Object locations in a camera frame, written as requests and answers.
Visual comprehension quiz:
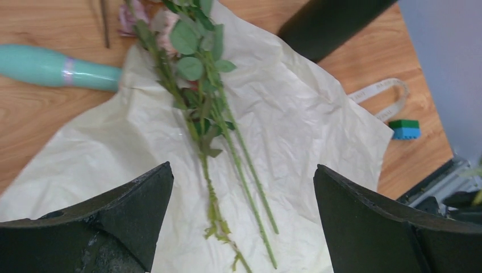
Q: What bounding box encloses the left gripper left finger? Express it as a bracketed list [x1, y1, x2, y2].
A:
[1, 162, 174, 272]

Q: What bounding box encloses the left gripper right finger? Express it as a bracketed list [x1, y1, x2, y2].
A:
[313, 165, 481, 272]

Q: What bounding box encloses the peach paper bouquet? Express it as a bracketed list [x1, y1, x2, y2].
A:
[1, 3, 392, 272]

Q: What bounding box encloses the beige ribbon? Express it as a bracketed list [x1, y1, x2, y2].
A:
[348, 77, 410, 122]

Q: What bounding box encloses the flower stems bunch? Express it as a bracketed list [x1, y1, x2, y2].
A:
[120, 1, 279, 272]

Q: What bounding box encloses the black vase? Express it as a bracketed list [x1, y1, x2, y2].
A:
[277, 0, 397, 63]

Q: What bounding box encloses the green blue block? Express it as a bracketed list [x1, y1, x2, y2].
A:
[388, 119, 421, 140]

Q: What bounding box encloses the teal toy microphone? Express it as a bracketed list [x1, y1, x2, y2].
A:
[1, 44, 122, 92]

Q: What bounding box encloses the black microphone tripod stand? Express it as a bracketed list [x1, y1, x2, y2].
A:
[99, 0, 110, 49]

